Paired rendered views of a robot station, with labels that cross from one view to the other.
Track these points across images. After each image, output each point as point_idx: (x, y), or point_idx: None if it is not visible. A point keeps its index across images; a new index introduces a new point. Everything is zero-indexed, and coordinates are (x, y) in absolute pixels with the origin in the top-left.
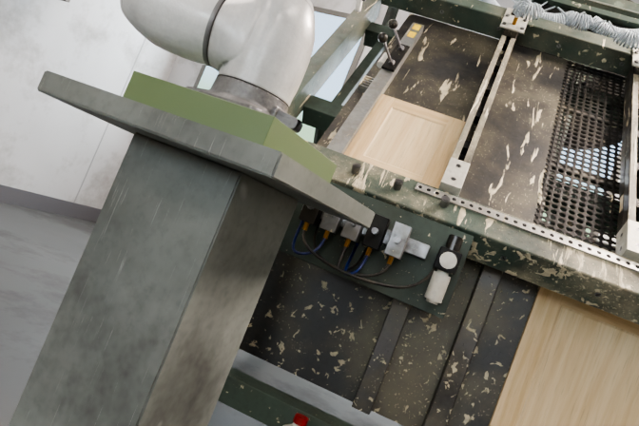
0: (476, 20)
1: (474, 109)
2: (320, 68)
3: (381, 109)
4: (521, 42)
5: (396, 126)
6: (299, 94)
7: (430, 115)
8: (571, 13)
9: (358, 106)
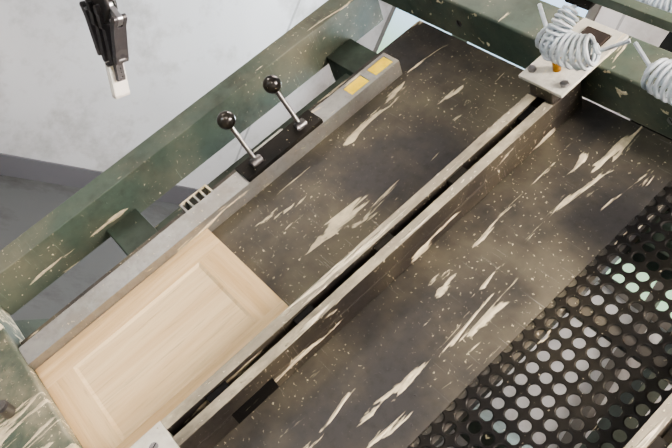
0: (514, 46)
1: (297, 304)
2: (141, 167)
3: (177, 266)
4: (600, 100)
5: (173, 310)
6: (68, 223)
7: (247, 292)
8: (649, 67)
9: (134, 258)
